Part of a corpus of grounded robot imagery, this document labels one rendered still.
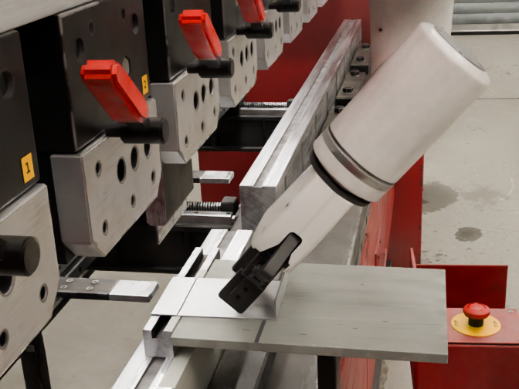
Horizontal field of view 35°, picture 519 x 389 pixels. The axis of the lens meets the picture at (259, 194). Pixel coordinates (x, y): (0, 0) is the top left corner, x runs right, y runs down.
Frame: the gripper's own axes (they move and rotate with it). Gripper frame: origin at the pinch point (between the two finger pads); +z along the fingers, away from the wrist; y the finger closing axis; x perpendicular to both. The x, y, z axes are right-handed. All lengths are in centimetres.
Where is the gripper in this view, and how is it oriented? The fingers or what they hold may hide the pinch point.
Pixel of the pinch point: (245, 279)
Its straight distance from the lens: 86.2
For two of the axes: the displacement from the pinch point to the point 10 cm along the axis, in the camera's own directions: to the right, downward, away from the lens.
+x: 7.7, 6.3, 0.8
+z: -6.1, 6.9, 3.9
